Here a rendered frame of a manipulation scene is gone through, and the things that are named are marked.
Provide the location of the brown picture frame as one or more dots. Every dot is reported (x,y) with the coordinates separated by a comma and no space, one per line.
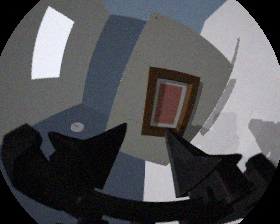
(169,102)

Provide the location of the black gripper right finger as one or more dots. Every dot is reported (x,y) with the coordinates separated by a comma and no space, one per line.
(189,165)

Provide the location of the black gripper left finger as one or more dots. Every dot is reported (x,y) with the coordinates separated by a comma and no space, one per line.
(96,153)

